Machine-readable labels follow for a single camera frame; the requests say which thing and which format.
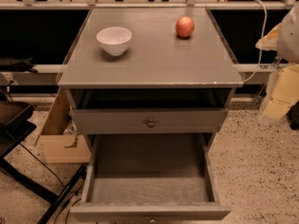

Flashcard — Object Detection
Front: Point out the grey drawer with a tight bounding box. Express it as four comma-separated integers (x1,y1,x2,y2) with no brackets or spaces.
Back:
71,108,228,134
71,133,231,223

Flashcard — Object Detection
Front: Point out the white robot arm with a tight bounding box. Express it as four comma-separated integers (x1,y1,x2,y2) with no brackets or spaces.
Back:
277,4,299,63

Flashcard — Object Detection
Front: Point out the grey wooden drawer cabinet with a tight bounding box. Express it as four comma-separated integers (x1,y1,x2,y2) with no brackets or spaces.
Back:
56,7,244,142

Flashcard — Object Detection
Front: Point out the grey top drawer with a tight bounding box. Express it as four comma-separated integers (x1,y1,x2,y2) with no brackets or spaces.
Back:
71,108,228,134

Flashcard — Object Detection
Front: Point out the white ceramic bowl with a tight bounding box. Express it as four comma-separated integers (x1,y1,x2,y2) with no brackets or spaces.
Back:
96,27,133,56

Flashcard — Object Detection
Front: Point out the red apple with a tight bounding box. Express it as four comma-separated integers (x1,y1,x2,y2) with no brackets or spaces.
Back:
176,17,194,38

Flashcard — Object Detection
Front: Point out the cardboard box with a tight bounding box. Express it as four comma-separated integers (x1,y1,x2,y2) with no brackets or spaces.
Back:
38,90,91,163

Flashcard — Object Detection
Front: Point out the dark tray on stand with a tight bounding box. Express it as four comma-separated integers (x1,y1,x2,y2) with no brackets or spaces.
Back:
0,101,34,133

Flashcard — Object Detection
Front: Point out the black floor cable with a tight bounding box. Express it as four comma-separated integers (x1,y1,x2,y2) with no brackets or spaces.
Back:
18,143,82,224

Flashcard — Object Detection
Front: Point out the white cable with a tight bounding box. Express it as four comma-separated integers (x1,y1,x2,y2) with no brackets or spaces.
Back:
242,0,268,84

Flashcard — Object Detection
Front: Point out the black stand frame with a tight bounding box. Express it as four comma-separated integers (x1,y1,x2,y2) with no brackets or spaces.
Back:
0,121,86,224

